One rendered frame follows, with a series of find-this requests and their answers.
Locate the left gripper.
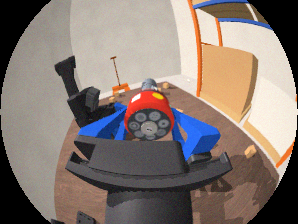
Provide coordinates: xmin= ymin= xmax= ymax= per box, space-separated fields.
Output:
xmin=99 ymin=102 xmax=127 ymax=139

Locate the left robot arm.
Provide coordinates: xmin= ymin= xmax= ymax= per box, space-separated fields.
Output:
xmin=54 ymin=56 xmax=108 ymax=128

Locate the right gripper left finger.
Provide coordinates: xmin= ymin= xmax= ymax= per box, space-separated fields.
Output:
xmin=78 ymin=107 xmax=127 ymax=140

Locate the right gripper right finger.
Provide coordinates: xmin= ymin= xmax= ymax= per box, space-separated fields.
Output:
xmin=171 ymin=108 xmax=221 ymax=162

